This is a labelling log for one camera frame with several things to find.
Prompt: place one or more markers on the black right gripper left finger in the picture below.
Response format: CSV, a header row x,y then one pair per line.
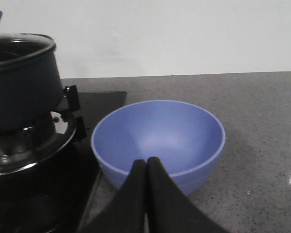
x,y
125,213

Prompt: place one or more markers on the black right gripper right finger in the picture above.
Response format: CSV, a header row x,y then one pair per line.
x,y
169,210

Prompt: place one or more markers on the light blue plastic bowl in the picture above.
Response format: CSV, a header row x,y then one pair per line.
x,y
187,139

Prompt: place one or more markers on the dark blue cooking pot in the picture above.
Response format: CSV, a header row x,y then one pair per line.
x,y
28,90

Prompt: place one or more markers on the glass lid with blue knob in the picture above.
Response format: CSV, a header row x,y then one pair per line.
x,y
18,47

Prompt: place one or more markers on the black pot support grate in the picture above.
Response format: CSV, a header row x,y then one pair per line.
x,y
37,141

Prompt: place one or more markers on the black glass gas cooktop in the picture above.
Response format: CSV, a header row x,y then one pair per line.
x,y
51,196

